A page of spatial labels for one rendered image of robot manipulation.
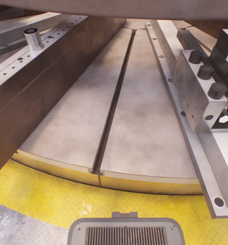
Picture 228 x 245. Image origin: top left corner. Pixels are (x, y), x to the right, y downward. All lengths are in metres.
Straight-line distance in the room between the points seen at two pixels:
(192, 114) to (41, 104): 0.88
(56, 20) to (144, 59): 1.16
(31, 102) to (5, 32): 1.19
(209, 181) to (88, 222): 0.60
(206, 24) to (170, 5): 1.50
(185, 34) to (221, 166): 1.01
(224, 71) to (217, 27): 1.44
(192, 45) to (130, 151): 0.85
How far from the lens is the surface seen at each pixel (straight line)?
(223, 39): 1.04
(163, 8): 1.01
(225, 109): 1.01
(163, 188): 1.21
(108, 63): 1.71
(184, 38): 1.53
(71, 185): 1.31
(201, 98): 0.90
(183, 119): 1.18
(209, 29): 2.46
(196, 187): 1.24
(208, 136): 1.05
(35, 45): 1.18
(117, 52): 1.88
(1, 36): 2.21
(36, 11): 3.04
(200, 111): 0.91
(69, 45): 1.39
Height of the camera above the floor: 1.19
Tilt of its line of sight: 49 degrees down
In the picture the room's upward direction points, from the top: 1 degrees counter-clockwise
